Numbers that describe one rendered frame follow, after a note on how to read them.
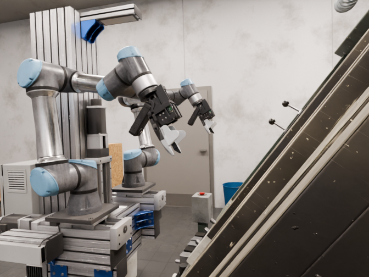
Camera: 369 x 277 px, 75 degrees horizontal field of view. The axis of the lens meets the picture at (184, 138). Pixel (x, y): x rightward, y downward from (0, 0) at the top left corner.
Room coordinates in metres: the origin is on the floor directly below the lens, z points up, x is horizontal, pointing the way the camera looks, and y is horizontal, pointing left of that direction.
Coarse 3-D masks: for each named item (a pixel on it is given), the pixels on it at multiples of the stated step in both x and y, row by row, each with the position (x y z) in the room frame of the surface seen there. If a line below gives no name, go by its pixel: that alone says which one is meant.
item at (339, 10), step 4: (336, 0) 0.88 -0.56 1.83; (340, 0) 0.83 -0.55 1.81; (348, 0) 0.81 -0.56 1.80; (352, 0) 0.87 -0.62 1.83; (356, 0) 0.81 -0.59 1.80; (336, 4) 0.87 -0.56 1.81; (340, 4) 0.84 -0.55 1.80; (344, 4) 0.84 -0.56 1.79; (348, 4) 0.83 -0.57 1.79; (352, 4) 0.83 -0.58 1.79; (336, 8) 0.88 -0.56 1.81; (340, 8) 0.86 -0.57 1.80; (344, 8) 0.85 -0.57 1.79; (348, 8) 0.84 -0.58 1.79; (340, 12) 0.89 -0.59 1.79; (344, 12) 0.89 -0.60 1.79
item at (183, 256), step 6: (198, 234) 1.41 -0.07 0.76; (204, 234) 1.41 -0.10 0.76; (192, 240) 1.34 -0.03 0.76; (186, 246) 1.26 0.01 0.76; (192, 246) 1.28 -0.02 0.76; (186, 252) 1.20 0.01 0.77; (180, 258) 1.17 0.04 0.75; (186, 258) 1.16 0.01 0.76; (180, 264) 1.05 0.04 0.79; (186, 264) 1.04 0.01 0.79; (180, 270) 1.03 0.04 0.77; (174, 276) 1.04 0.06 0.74
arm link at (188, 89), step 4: (184, 80) 1.39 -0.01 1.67; (188, 80) 1.39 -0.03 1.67; (180, 84) 1.41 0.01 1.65; (184, 84) 1.39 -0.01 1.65; (188, 84) 1.38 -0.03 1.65; (192, 84) 1.39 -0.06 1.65; (180, 88) 1.42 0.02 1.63; (184, 88) 1.39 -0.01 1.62; (188, 88) 1.38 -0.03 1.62; (192, 88) 1.38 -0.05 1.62; (196, 88) 1.39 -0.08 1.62; (180, 92) 1.41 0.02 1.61; (184, 92) 1.40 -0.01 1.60; (188, 92) 1.38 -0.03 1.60; (192, 92) 1.37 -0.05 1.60; (196, 92) 1.38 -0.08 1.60; (184, 96) 1.41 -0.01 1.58; (188, 96) 1.39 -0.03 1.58
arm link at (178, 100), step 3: (177, 90) 1.44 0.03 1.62; (174, 93) 1.39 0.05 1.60; (177, 93) 1.42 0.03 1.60; (180, 93) 1.41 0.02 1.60; (177, 96) 1.41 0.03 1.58; (180, 96) 1.42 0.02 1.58; (174, 99) 1.40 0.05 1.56; (177, 99) 1.42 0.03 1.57; (180, 99) 1.43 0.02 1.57; (183, 99) 1.44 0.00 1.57; (174, 102) 1.42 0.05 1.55; (177, 102) 1.44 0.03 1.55; (180, 102) 1.45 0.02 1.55; (177, 105) 1.47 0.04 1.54
